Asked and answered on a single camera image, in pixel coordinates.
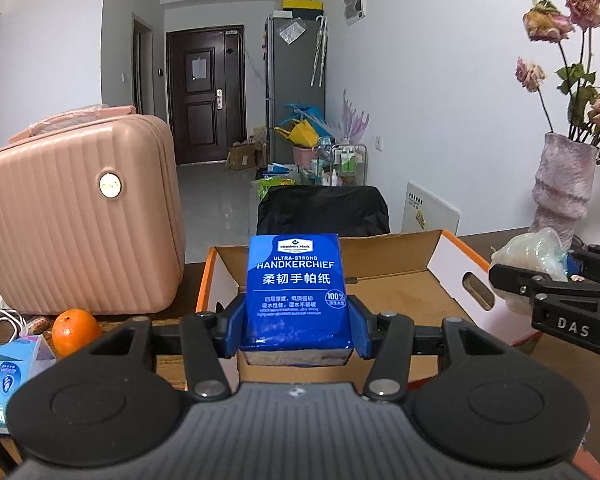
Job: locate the metal trolley rack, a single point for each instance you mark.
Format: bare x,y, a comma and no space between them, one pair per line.
347,162

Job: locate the small pink packet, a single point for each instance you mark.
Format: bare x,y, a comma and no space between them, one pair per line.
36,325

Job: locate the brown floor cardboard box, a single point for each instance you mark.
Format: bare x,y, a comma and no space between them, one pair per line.
244,157

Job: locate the yellow box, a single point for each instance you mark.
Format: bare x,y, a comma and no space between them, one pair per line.
302,4

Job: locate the dark brown door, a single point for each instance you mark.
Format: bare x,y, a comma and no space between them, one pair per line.
205,95

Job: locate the yellow bag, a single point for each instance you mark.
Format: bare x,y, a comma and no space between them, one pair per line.
302,134

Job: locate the blue plastic stool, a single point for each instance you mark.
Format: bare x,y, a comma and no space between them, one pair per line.
305,110

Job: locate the clear plastic bag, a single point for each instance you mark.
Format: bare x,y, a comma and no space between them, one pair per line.
530,255

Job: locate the light blue tissue pack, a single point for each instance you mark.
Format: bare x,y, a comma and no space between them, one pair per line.
10,375

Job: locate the orange and white cardboard box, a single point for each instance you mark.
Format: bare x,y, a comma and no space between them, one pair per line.
395,260

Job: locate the pink textured vase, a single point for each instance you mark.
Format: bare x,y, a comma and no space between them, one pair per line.
562,185

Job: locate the purple fairy wings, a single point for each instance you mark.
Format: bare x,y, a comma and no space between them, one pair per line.
352,120

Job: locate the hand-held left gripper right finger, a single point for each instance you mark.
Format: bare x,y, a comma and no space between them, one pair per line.
362,332

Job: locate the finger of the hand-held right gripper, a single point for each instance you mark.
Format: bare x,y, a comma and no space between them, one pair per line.
575,265
510,276

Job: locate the blue handkerchief tissue pack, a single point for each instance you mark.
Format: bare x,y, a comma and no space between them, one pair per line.
295,295

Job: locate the white flat board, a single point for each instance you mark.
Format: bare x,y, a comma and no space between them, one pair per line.
432,210

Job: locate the pink bucket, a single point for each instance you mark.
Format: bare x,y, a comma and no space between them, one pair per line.
305,157

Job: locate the white wall outlet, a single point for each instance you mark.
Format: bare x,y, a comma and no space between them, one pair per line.
379,144

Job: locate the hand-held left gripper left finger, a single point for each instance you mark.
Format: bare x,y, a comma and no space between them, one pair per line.
234,327

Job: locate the clear folded umbrella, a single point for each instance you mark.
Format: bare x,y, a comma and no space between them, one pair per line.
320,50

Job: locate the pink ribbed suitcase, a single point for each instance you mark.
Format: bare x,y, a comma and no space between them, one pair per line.
70,220

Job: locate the orange fruit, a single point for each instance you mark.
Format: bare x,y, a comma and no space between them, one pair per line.
76,332

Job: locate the black chair back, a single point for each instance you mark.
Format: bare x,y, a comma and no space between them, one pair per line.
325,210

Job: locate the grey refrigerator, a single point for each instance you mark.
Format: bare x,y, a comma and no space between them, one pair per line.
292,75

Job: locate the green packet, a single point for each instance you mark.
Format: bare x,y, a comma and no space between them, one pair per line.
275,185

